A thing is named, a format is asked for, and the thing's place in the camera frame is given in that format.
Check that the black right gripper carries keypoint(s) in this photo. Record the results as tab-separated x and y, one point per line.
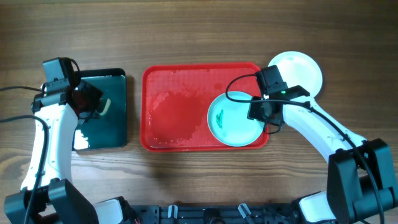
253	114

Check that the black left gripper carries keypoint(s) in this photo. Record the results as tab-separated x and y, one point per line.
95	96

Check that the green yellow sponge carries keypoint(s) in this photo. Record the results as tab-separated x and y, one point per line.
106	105

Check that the light blue plate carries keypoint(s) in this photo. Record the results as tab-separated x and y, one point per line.
228	121

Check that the white plate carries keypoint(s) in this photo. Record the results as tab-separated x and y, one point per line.
297	68

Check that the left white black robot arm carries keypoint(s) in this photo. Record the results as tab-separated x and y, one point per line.
47	194

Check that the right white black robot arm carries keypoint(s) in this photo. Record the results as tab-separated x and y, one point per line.
361	180

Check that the black water tray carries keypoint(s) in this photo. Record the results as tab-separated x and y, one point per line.
109	130

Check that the red plastic tray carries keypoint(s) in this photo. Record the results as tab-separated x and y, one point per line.
175	100

